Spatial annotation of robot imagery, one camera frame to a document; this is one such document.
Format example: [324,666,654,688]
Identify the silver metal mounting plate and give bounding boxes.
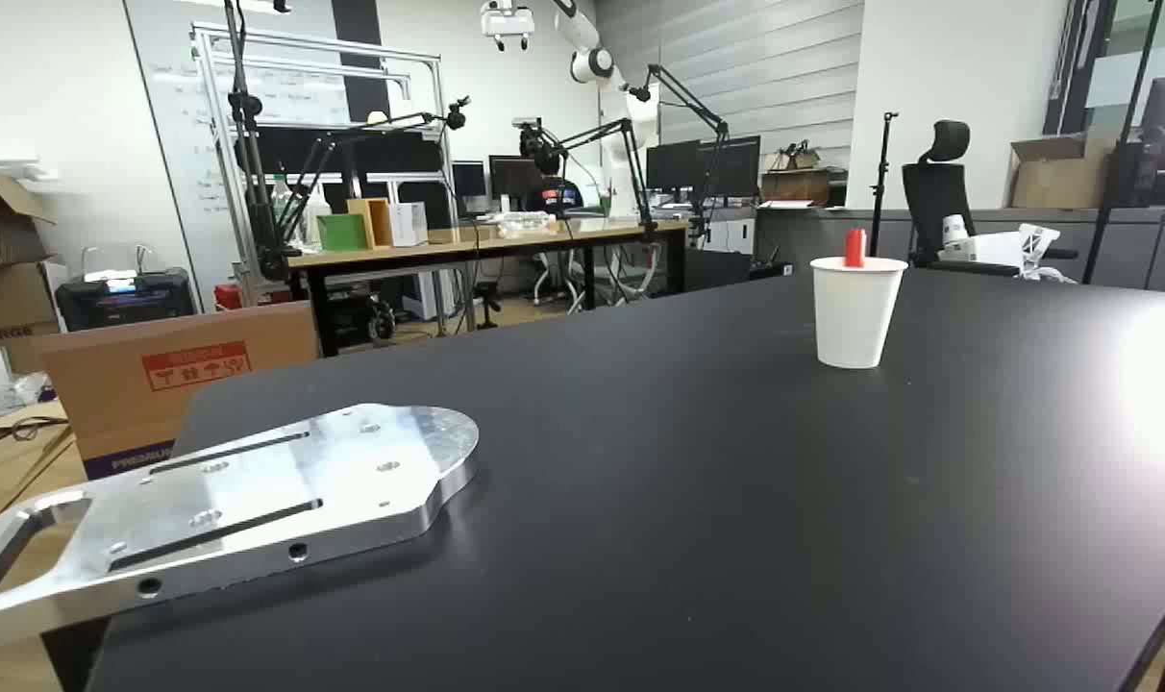
[0,403,479,640]

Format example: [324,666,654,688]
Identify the black tripod stand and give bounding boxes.
[222,0,333,280]

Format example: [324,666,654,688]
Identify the white paper cup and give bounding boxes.
[809,256,908,369]

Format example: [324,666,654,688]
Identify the black computer monitor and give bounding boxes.
[645,134,762,196]

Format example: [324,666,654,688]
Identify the cardboard box on cabinet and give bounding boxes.
[1008,134,1112,212]

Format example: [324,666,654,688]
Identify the stacked cardboard boxes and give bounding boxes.
[0,167,53,335]

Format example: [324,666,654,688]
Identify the cardboard box with red label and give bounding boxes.
[33,302,320,478]

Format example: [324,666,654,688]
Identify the green box on desk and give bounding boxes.
[320,215,370,248]

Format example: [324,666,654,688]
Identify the wooden workbench desk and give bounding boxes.
[286,219,686,356]

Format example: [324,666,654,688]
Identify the red marker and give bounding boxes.
[840,232,867,270]

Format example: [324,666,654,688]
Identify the black office chair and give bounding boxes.
[902,118,971,265]

